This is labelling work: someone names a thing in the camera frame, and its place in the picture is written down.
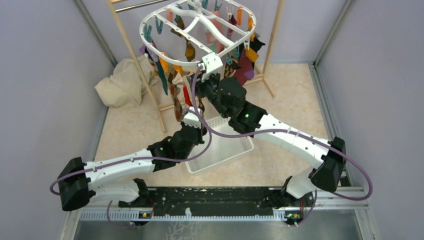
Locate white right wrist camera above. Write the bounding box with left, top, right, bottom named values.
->
left=199, top=52, right=224, bottom=82

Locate white plastic basket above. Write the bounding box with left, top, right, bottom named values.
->
left=185, top=116, right=255, bottom=175

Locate brown beige argyle sock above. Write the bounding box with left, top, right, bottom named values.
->
left=167, top=70, right=184, bottom=122

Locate beige crumpled cloth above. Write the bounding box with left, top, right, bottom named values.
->
left=94, top=58, right=148, bottom=108

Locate wooden drying rack frame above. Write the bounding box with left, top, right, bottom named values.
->
left=107, top=0, right=285, bottom=133

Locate dark teal sock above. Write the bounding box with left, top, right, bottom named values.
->
left=155, top=57, right=169, bottom=96

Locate white oval clip hanger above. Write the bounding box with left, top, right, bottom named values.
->
left=139, top=0, right=258, bottom=67

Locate maroon purple sock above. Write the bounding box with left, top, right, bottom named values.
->
left=233, top=50, right=255, bottom=86

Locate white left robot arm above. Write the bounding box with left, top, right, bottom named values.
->
left=50, top=123, right=207, bottom=212

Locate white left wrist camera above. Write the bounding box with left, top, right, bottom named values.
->
left=182, top=111, right=202, bottom=129

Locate aluminium front rail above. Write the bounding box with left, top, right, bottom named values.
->
left=79, top=187, right=369, bottom=224

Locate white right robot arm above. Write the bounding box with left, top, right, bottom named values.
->
left=190, top=73, right=347, bottom=206

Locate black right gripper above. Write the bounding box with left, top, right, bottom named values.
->
left=186, top=70, right=230, bottom=120

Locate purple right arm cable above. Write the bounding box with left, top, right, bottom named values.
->
left=191, top=64, right=374, bottom=228

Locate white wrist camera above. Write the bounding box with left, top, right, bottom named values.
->
left=182, top=111, right=202, bottom=129
left=199, top=52, right=224, bottom=82

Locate red sock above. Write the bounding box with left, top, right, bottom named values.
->
left=182, top=83, right=193, bottom=107

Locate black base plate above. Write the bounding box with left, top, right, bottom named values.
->
left=118, top=186, right=316, bottom=218

